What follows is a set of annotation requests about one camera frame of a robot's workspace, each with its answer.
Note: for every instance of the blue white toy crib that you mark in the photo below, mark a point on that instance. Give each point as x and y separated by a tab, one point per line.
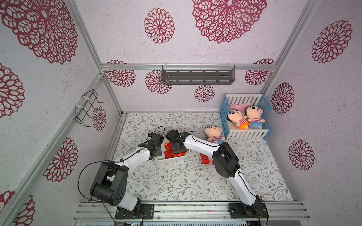
229	128

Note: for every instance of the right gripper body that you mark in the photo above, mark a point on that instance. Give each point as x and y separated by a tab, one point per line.
175	144

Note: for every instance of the pink blanket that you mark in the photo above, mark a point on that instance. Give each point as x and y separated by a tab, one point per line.
240	107

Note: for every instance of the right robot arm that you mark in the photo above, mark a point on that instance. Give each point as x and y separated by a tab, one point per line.
227	165

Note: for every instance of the plush doll blue shorts crib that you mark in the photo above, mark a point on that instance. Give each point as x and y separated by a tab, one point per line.
253	114

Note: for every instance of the plush doll blue shorts table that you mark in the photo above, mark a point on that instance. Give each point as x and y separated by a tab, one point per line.
214	134

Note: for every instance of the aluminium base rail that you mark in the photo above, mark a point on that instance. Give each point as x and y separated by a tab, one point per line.
195	211

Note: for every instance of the plush doll orange shorts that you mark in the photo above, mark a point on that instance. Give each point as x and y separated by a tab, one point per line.
236	117

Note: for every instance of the grey wall shelf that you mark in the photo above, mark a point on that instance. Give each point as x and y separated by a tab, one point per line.
198	77

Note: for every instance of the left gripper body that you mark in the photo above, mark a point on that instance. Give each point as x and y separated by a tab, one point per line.
159	152

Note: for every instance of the white plastic storage box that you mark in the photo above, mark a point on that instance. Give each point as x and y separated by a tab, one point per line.
162	158

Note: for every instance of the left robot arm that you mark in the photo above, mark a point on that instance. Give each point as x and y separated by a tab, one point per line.
110	182

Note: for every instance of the black wire wall rack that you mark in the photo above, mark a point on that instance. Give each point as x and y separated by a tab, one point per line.
81	112

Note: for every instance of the red tea bag lower box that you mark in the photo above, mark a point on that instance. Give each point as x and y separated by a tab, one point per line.
169	155

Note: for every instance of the red tea bag in box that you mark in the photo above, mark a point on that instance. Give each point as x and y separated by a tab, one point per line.
168	147

